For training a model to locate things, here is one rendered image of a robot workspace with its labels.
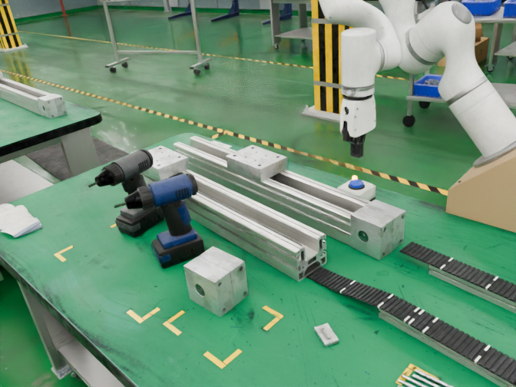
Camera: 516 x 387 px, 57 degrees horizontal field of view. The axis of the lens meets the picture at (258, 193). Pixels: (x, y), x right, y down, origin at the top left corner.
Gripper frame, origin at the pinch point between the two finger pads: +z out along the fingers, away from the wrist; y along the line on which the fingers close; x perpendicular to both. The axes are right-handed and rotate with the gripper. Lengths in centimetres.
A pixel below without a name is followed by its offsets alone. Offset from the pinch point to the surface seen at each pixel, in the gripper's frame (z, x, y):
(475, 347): 14, -51, -32
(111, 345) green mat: 17, 2, -77
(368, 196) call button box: 13.3, -4.0, 0.2
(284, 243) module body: 8.9, -7.6, -36.4
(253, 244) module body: 14.6, 4.1, -36.1
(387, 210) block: 7.9, -17.7, -10.9
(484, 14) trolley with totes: 8, 89, 263
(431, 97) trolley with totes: 69, 114, 245
